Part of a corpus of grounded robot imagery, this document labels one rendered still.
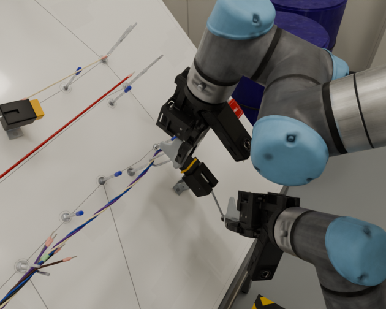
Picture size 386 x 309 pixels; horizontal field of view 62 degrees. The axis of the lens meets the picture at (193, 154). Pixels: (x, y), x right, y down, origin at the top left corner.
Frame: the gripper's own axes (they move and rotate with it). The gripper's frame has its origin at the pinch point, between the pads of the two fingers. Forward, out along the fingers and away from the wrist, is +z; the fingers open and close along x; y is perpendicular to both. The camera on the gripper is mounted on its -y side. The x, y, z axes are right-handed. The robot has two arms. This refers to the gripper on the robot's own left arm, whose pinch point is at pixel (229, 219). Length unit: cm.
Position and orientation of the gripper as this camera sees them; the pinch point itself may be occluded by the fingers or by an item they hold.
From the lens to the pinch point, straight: 72.6
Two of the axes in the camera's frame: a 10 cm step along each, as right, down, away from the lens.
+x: -9.2, -0.8, -3.8
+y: 0.7, -10.0, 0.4
